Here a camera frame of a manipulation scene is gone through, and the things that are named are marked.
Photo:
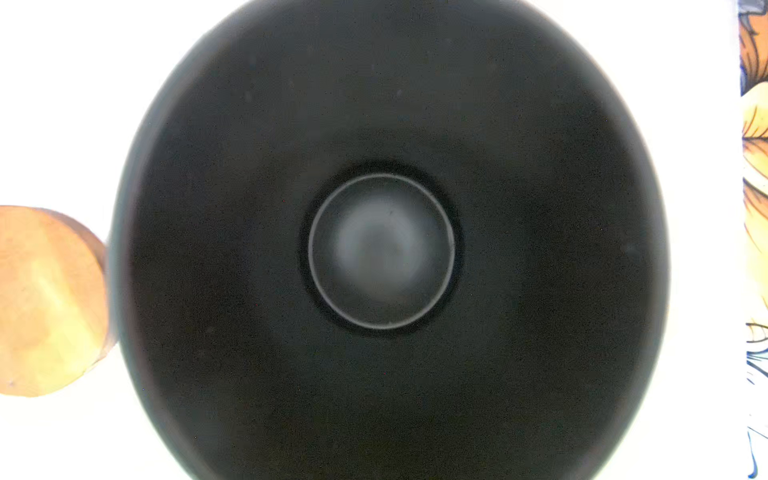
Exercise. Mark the black mug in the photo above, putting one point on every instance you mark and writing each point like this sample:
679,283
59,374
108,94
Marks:
389,240

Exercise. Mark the brown round wooden coaster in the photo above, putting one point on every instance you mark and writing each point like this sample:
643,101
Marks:
54,321

